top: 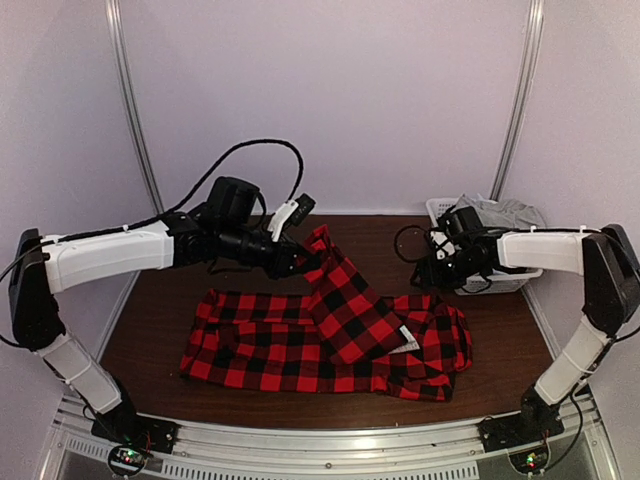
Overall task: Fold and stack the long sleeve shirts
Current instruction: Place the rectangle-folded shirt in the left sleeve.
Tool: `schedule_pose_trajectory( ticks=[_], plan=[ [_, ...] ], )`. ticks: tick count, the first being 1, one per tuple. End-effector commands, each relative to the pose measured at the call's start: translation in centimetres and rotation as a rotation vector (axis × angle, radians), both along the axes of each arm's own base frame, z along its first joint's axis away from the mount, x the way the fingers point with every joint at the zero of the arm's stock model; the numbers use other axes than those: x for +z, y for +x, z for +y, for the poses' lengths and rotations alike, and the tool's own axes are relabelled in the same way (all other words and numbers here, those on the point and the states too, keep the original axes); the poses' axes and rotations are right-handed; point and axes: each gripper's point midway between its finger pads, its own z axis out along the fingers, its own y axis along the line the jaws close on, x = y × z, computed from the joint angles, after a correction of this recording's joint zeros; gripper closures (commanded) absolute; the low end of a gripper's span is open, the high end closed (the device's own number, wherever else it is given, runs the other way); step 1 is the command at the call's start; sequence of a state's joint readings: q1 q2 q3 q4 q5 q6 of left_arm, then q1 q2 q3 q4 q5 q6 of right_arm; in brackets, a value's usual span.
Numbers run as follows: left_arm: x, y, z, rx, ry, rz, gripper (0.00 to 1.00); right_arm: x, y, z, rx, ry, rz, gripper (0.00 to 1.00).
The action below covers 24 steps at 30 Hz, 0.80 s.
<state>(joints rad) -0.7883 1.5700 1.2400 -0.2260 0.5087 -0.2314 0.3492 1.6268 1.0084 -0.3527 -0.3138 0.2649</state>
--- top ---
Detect aluminium front rail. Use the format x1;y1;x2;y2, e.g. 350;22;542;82
47;384;621;480

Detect aluminium corner post left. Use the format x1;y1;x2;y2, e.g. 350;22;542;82
103;0;169;226

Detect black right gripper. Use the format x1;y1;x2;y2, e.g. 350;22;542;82
411;248;484;290

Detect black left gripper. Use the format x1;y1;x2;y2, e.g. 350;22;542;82
218;221;321;280

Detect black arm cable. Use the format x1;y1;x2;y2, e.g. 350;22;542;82
392;224;441;264
49;139;306;241

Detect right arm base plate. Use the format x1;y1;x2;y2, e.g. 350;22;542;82
477;407;564;452

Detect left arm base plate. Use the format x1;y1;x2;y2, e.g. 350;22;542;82
91;412;178;454

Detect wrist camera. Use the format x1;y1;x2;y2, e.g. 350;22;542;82
204;175;317;240
429;206;483;260

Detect left circuit board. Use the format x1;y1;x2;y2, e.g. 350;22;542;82
107;445;148;477

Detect white plastic laundry basket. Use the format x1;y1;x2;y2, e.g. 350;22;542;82
425;197;543;296

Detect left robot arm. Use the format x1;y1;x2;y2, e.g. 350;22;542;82
1;212;303;444

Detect red black plaid shirt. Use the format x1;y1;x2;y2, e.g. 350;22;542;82
179;225;473;402

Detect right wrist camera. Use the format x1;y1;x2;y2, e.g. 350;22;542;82
429;206;483;260

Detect right circuit board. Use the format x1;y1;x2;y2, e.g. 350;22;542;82
508;446;550;475

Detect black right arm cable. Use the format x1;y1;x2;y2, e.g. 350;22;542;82
392;224;441;264

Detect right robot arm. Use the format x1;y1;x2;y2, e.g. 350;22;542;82
410;223;639;442

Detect circuit board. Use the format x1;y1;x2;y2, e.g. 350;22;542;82
508;446;550;475
107;445;148;477

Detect grey shirt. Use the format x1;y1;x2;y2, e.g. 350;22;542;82
453;195;546;229

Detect aluminium corner post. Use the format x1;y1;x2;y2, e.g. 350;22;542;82
103;0;169;226
489;0;545;201

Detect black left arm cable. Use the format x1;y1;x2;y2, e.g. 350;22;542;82
49;139;306;241

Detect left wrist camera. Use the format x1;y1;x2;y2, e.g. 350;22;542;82
204;175;317;240

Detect aluminium corner post right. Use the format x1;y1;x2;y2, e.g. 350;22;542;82
489;0;545;201

